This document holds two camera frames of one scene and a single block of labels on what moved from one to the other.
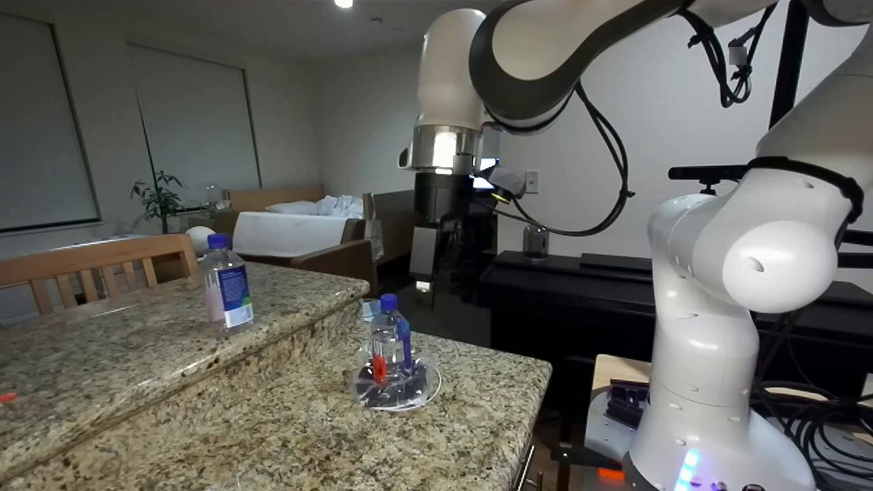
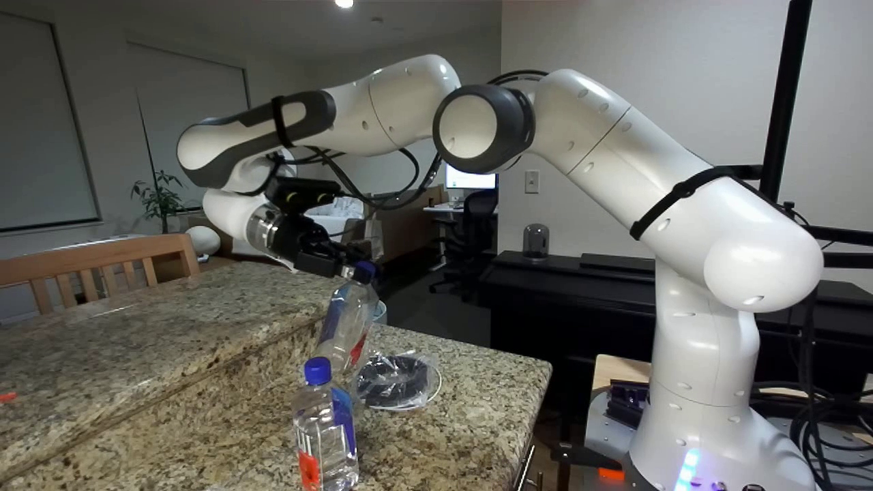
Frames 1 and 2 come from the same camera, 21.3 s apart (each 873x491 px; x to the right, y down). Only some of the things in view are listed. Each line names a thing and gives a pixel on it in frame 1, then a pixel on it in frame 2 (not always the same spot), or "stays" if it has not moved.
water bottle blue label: [228, 284] -> [354, 321]
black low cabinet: [575, 307] stays
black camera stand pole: [790, 67] stays
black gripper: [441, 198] -> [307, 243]
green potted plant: [160, 198] stays
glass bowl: [397, 379] stays
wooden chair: [100, 268] stays
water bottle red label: [386, 359] -> [326, 433]
